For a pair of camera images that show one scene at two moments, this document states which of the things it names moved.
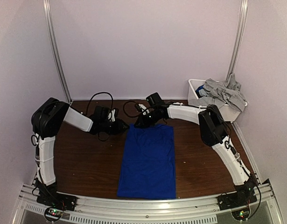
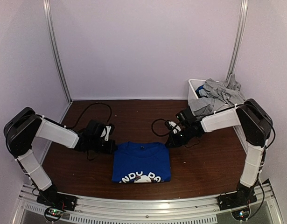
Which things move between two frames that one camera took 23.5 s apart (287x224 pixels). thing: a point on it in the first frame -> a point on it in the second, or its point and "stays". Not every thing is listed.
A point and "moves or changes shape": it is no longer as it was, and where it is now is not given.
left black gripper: (119, 128) -> (109, 150)
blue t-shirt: (147, 169) moves or changes shape
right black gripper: (144, 124) -> (174, 143)
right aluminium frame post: (244, 10) stays
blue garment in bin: (197, 92) stays
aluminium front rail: (263, 209) stays
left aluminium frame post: (54, 48) stays
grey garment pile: (216, 94) stays
